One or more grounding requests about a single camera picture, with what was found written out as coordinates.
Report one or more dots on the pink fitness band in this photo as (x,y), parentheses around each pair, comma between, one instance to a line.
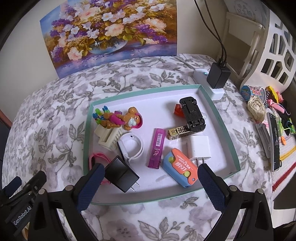
(99,154)

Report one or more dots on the cream hair claw clip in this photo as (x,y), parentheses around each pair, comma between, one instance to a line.
(106,136)

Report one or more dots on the grey metal clip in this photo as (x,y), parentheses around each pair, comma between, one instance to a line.
(263,139)

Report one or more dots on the white smartwatch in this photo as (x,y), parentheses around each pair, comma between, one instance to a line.
(130,134)

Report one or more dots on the white charger plug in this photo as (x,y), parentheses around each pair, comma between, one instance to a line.
(198,146)

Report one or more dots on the purple tube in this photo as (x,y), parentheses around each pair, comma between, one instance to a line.
(157,148)

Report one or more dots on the striped knitted mat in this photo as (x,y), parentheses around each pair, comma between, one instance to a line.
(286,162)

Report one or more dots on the pile of colourful hair accessories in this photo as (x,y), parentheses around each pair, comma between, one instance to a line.
(279,104)

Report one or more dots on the black power adapter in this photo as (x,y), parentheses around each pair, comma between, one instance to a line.
(217,75)

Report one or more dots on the red glue bottle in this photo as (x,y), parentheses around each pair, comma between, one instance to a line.
(178,111)

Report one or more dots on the colourful block toy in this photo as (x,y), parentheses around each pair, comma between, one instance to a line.
(99,115)

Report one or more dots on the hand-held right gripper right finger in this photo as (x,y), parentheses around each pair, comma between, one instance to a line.
(211,185)

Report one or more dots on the grey floral blanket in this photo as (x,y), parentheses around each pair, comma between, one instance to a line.
(57,99)

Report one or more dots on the black charger cube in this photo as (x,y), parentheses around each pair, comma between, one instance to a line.
(120,173)

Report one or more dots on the teal box lid tray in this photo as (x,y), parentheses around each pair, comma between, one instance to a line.
(157,104)

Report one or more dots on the black toy car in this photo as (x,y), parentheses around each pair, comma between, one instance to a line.
(192,111)

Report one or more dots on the white power strip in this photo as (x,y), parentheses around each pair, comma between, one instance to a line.
(200,75)

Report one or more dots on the colourful tape roll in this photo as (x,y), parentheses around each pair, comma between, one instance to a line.
(248,91)

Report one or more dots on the black flat case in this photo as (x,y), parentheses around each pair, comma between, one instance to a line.
(274,143)

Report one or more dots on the brown puppy toy figure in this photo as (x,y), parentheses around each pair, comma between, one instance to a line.
(129,119)

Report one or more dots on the flower painting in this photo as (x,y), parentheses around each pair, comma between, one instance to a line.
(104,27)

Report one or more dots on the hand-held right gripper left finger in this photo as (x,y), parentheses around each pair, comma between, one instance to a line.
(89,185)

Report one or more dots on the reddish wooden board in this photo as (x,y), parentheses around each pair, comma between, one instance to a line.
(5,118)

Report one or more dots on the white shelf unit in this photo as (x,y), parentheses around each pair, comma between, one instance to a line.
(245,34)

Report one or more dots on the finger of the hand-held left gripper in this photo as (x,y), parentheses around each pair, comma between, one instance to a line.
(12,185)
(34,182)

